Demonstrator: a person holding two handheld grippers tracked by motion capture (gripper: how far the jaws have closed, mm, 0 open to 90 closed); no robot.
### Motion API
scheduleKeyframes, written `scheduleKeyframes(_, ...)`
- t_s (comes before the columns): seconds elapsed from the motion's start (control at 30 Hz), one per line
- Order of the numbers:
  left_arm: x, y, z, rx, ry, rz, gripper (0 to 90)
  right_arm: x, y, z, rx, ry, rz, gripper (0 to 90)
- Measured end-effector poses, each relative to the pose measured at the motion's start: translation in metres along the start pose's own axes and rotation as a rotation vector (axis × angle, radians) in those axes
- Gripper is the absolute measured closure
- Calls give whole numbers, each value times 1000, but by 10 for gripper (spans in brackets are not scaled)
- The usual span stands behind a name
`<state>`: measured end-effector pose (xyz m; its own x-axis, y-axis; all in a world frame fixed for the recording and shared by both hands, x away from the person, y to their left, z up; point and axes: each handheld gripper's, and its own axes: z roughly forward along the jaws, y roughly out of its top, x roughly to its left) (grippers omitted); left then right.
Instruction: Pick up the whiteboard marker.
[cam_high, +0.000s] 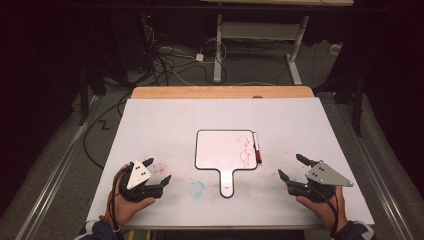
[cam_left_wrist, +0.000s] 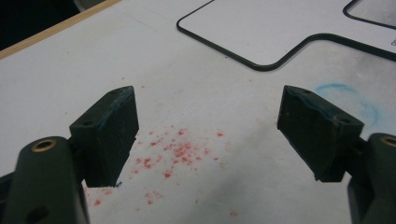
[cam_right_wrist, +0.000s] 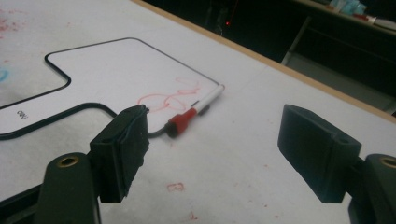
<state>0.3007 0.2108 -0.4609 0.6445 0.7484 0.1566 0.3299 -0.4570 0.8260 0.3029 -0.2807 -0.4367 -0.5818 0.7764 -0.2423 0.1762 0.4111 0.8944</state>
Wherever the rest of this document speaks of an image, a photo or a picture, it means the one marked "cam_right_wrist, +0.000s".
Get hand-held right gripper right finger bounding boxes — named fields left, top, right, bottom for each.
left=276, top=104, right=362, bottom=204

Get dark device with red light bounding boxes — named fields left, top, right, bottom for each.
left=214, top=3, right=241, bottom=35

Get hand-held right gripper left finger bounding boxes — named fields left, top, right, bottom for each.
left=89, top=104, right=150, bottom=204

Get white-framed desk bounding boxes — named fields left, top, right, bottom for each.
left=281, top=0, right=396, bottom=67

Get white paddle whiteboard black rim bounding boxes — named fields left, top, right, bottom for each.
left=0, top=36, right=226, bottom=141

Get red and white marker pen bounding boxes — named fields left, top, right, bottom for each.
left=163, top=83, right=226, bottom=140

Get teal object on desk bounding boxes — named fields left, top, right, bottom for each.
left=329, top=0, right=369, bottom=15

